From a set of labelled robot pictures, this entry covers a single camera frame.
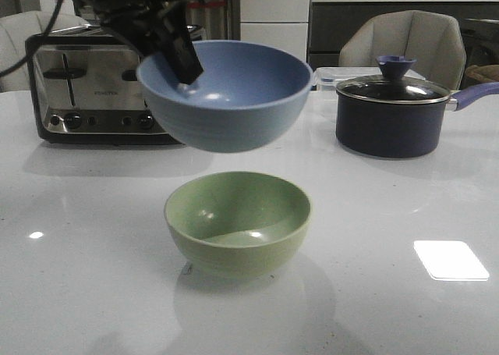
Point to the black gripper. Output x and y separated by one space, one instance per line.
150 26

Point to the blue bowl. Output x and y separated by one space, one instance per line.
247 96

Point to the green bowl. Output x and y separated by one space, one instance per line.
238 224

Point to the black and chrome toaster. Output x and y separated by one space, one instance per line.
84 90

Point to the white refrigerator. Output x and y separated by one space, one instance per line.
281 24

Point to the clear plastic food container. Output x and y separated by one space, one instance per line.
326 78

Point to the grey kitchen counter cabinet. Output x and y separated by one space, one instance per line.
334 22

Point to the beige chair left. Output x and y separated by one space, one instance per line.
15 29

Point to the beige chair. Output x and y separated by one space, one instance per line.
434 40
15 29

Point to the glass pot lid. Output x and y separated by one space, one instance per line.
392 85

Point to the dark blue saucepan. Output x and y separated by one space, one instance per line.
398 127

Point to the beige chair right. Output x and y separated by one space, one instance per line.
434 40

